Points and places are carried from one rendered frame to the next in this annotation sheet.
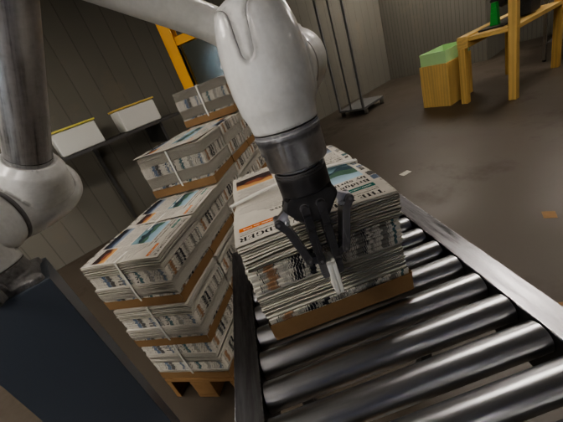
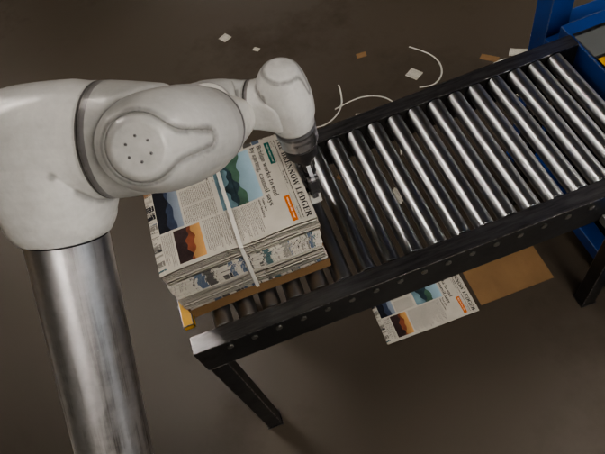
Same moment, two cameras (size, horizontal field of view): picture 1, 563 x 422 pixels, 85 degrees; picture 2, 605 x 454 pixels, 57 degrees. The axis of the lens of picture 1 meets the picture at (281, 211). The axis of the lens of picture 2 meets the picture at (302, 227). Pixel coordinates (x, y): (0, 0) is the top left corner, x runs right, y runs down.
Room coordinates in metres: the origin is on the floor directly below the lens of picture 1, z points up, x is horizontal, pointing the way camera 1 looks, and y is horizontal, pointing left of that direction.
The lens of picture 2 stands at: (0.50, 0.79, 2.07)
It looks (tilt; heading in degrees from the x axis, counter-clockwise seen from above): 56 degrees down; 268
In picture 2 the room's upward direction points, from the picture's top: 19 degrees counter-clockwise
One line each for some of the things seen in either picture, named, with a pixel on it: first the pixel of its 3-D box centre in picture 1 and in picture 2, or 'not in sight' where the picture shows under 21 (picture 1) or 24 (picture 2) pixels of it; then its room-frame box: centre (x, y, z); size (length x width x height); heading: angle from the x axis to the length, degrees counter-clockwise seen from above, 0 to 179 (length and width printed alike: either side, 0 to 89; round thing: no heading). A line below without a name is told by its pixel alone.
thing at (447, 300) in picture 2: not in sight; (418, 296); (0.13, -0.08, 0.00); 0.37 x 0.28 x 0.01; 0
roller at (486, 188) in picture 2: not in sight; (468, 157); (-0.03, -0.09, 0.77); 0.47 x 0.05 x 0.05; 90
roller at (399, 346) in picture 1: (387, 352); (338, 206); (0.36, -0.09, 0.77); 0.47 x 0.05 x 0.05; 90
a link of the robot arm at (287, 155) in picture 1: (291, 146); (296, 131); (0.42, -0.05, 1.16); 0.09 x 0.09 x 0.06
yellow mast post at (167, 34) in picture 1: (210, 130); not in sight; (2.77, 0.33, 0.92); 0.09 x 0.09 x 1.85; 69
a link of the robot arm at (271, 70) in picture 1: (267, 62); (279, 96); (0.43, -0.05, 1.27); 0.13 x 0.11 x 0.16; 157
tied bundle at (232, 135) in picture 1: (209, 145); not in sight; (1.97, 0.28, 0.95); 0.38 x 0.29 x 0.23; 69
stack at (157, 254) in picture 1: (218, 254); not in sight; (1.57, 0.43, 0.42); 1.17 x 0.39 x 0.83; 159
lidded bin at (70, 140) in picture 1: (76, 137); not in sight; (3.44, 1.69, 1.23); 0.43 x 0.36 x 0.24; 123
